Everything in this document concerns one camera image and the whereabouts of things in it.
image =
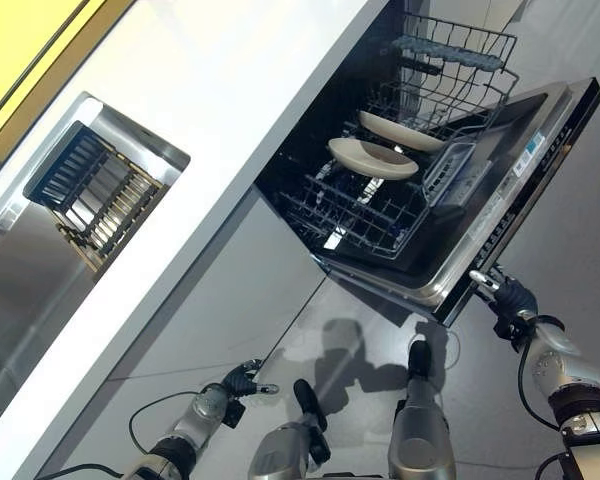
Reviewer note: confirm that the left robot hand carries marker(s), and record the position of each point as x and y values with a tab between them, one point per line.
242	382

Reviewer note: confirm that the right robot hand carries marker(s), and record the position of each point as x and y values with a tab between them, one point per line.
515	300

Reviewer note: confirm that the cream plate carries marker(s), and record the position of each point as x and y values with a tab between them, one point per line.
370	160
410	135

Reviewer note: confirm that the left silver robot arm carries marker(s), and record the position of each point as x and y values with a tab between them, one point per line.
200	420

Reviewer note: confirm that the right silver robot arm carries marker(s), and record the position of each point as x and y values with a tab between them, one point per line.
565	370

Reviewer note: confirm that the dishwasher door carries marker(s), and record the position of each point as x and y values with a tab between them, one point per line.
505	210

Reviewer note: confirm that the built-in dishwasher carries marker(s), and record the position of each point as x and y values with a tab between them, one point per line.
330	210

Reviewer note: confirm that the left robot leg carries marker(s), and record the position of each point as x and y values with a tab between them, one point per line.
285	450

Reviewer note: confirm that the robot leg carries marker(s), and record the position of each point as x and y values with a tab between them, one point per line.
285	450
420	430

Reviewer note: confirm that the white cabinet door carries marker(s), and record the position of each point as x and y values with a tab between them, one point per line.
205	310

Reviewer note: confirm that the grey cutlery basket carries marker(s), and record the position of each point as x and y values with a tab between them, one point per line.
455	175

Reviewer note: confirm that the right robot leg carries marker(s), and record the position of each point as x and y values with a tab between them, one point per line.
420	430

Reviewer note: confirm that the black sink drying rack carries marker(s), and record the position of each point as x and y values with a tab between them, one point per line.
95	200

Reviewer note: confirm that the stainless steel sink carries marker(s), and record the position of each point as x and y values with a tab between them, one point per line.
30	280

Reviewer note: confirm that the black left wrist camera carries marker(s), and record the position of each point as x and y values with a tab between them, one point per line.
234	414

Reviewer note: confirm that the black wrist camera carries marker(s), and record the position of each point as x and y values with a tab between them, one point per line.
509	332
234	414

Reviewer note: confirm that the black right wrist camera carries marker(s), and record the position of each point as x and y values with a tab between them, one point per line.
509	332

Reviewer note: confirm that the yellow window with dark frame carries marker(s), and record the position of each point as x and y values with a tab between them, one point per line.
25	60

